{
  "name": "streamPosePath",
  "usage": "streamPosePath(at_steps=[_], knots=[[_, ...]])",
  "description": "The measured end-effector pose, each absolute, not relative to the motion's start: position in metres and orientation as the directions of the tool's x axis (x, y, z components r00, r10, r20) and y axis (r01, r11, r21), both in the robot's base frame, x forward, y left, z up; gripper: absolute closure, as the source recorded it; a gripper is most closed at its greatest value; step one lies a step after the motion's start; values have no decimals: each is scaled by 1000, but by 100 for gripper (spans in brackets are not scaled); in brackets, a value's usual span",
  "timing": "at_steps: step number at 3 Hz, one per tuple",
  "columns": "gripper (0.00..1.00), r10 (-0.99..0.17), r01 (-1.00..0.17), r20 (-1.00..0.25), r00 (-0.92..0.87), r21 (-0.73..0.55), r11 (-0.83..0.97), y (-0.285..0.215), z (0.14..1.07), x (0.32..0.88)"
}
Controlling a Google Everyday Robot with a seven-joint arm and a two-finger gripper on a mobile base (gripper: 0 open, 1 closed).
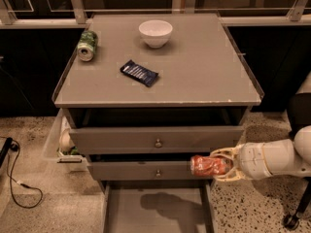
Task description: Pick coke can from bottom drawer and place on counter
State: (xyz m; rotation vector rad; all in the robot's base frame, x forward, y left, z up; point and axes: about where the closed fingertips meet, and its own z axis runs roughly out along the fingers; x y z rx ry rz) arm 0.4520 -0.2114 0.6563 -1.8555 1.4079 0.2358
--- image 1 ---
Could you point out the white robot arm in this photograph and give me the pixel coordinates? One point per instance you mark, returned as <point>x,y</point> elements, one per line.
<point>282,159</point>

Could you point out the grey middle drawer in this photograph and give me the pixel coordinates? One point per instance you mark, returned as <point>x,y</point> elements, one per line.
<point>142,166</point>

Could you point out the red coke can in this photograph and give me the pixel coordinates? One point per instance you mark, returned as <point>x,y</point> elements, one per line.
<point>204,166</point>

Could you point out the blue snack bar wrapper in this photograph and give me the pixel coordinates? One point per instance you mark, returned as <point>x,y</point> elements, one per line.
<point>139,73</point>

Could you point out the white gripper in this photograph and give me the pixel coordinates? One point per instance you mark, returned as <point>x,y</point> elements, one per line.
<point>252,160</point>

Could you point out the grey bottom drawer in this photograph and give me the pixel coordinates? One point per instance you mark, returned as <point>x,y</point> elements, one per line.
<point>158,207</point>

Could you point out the white ceramic bowl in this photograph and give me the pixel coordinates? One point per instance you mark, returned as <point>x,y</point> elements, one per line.
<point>155,33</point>

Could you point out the grey drawer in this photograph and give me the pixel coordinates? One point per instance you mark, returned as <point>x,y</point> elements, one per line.
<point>158,207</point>
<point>155,130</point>
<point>142,166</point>

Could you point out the metal window railing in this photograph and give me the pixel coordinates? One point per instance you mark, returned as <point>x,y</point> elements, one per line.
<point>78,13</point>

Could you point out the black office chair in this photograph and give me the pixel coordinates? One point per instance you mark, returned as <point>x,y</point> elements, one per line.
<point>299,116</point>

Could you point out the grey drawer cabinet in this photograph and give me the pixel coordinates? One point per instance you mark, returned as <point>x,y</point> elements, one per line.
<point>198,67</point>

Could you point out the green soda can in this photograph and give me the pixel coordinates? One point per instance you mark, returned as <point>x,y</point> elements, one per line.
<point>87,45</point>

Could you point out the grey top drawer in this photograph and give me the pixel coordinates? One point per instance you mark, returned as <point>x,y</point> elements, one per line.
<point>155,130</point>

